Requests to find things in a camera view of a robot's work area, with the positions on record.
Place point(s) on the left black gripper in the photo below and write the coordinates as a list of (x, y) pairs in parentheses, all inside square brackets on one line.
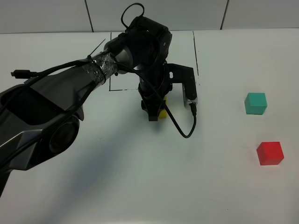
[(153, 87)]

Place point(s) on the yellow block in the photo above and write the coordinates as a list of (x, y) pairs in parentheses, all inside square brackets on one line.
[(163, 113)]

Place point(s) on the green block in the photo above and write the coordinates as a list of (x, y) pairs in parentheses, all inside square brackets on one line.
[(255, 103)]

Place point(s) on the red block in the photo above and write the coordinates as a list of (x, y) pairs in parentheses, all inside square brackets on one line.
[(270, 153)]

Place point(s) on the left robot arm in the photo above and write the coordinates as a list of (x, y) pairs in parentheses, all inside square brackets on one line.
[(40, 118)]

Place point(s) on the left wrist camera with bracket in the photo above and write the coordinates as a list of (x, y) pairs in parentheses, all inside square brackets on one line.
[(179, 74)]

